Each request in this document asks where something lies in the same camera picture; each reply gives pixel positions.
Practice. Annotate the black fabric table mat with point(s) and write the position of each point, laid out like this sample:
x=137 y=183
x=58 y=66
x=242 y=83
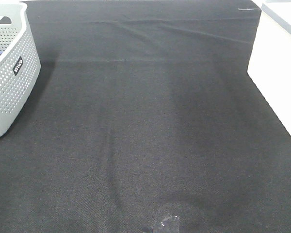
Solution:
x=144 y=109

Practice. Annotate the clear tape piece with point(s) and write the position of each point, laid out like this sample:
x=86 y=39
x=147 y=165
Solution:
x=165 y=224

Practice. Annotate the white box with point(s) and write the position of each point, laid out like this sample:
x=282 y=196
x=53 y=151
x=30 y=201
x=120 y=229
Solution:
x=270 y=61

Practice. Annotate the grey perforated plastic basket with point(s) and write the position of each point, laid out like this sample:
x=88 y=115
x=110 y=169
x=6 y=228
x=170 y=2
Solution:
x=19 y=61

